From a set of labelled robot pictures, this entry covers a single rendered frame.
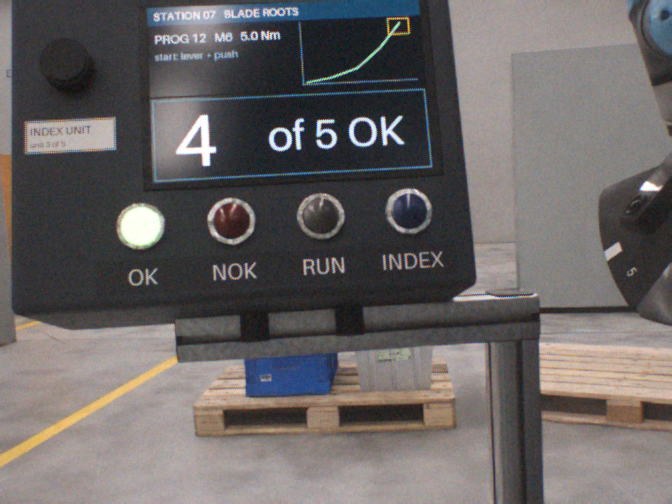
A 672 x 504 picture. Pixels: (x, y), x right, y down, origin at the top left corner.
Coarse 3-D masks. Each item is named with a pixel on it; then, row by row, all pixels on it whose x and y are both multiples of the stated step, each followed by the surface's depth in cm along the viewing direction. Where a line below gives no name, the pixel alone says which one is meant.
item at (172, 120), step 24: (216, 96) 46; (168, 120) 46; (192, 120) 46; (216, 120) 46; (168, 144) 45; (192, 144) 45; (216, 144) 45; (168, 168) 45; (192, 168) 45; (216, 168) 45; (240, 168) 45
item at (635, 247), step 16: (640, 176) 122; (608, 192) 128; (624, 192) 125; (608, 208) 128; (624, 208) 124; (608, 224) 127; (608, 240) 126; (624, 240) 123; (640, 240) 120; (656, 240) 118; (624, 256) 123; (640, 256) 120; (656, 256) 118; (656, 272) 118; (624, 288) 122; (640, 288) 119
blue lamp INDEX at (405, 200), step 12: (396, 192) 45; (408, 192) 45; (420, 192) 45; (396, 204) 45; (408, 204) 45; (420, 204) 45; (396, 216) 45; (408, 216) 45; (420, 216) 45; (396, 228) 45; (408, 228) 45; (420, 228) 45
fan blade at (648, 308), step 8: (664, 272) 95; (664, 280) 95; (656, 288) 95; (664, 288) 94; (648, 296) 95; (656, 296) 94; (664, 296) 93; (640, 304) 95; (648, 304) 94; (656, 304) 93; (664, 304) 92; (640, 312) 94; (648, 312) 93; (656, 312) 93; (664, 312) 92; (656, 320) 92; (664, 320) 91
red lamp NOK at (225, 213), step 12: (216, 204) 45; (228, 204) 44; (240, 204) 45; (216, 216) 44; (228, 216) 44; (240, 216) 44; (252, 216) 45; (216, 228) 44; (228, 228) 44; (240, 228) 44; (252, 228) 45; (216, 240) 45; (228, 240) 44; (240, 240) 44
